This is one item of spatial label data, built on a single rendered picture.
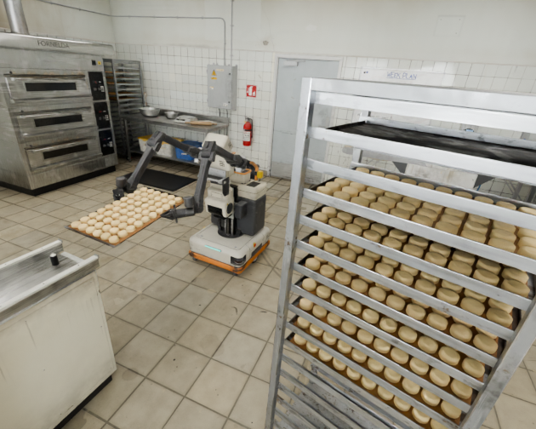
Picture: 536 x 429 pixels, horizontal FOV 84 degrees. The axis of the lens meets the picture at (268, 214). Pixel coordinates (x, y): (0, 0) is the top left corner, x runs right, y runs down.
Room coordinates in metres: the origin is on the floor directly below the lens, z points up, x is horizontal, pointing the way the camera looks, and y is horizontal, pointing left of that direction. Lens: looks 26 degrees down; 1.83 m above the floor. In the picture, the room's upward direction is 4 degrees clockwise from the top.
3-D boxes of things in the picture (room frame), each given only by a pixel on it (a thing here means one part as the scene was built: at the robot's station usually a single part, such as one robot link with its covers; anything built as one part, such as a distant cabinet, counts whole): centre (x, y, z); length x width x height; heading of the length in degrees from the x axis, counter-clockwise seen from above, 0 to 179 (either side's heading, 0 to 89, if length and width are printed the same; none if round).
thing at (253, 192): (2.83, 0.33, 0.59); 0.55 x 0.34 x 0.83; 66
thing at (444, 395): (0.70, -0.35, 1.05); 0.64 x 0.03 x 0.03; 54
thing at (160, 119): (5.73, 1.86, 0.49); 1.90 x 0.72 x 0.98; 70
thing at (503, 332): (0.70, -0.35, 1.32); 0.64 x 0.03 x 0.03; 54
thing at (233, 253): (2.75, 0.37, 0.16); 0.67 x 0.64 x 0.25; 156
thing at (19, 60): (4.61, 3.37, 1.00); 1.56 x 1.20 x 2.01; 160
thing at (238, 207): (2.57, 0.38, 0.61); 0.28 x 0.27 x 0.25; 66
